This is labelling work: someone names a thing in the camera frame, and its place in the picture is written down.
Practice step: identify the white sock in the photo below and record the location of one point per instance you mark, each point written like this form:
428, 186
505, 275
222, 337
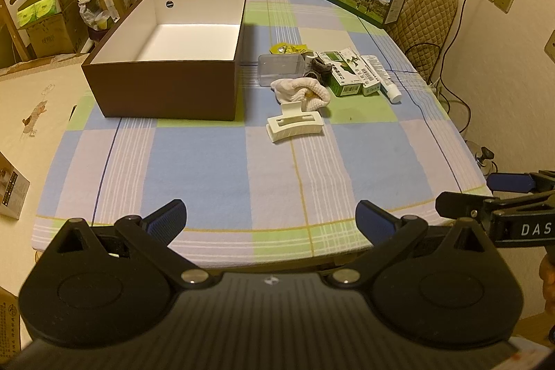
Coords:
299, 90

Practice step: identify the crumpled plastic bag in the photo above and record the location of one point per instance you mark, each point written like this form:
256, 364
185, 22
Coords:
89, 6

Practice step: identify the yellow snack packet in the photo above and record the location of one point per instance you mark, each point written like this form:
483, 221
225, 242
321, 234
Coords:
288, 48

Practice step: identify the dark hair scrunchie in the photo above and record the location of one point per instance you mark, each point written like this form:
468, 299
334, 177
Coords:
321, 71

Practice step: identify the grey printed carton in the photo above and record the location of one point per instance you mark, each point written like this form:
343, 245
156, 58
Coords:
11, 186

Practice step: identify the tan printed carton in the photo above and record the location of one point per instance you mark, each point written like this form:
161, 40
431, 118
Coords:
8, 316

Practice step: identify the white hair claw clip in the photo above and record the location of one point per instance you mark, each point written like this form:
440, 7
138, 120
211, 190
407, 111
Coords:
295, 125

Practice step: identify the brown cardboard storage box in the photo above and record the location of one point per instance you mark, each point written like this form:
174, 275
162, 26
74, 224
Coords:
164, 92

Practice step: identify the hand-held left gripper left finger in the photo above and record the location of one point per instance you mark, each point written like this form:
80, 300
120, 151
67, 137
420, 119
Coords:
167, 222

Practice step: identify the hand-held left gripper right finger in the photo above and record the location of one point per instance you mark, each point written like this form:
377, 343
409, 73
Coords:
373, 222

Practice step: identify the cream embroidered cloth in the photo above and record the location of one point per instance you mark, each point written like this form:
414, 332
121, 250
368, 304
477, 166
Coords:
34, 144

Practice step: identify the white medicine box plant print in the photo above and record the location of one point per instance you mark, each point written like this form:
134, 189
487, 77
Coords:
347, 60

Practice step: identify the clear plastic box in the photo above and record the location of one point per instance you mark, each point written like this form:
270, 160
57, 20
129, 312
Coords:
279, 68

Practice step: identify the chair with quilted cover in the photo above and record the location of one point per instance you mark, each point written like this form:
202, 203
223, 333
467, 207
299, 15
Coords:
429, 14

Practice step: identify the white ointment tube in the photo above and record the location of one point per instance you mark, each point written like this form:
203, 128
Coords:
381, 75

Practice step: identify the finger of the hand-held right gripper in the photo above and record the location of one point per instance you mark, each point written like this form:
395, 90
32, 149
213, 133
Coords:
455, 205
507, 181

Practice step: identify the person's right hand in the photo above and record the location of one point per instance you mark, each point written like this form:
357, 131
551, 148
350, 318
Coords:
547, 279

